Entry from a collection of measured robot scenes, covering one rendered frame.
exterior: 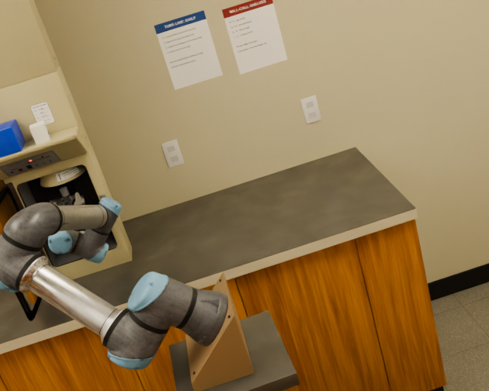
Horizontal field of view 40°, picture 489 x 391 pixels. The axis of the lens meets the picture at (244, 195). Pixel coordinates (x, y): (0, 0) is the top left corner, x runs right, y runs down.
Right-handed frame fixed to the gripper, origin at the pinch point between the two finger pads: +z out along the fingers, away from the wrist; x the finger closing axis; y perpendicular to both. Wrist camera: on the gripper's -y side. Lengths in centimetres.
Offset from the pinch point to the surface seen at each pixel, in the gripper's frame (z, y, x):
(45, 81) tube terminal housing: 0.0, 45.8, -9.2
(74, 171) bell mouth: 3.1, 10.9, -5.7
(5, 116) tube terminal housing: -0.3, 38.4, 7.9
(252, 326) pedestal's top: -70, -26, -52
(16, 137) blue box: -10.5, 33.1, 4.8
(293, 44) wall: 42, 21, -102
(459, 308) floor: 23, -124, -149
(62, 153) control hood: -7.0, 21.7, -6.4
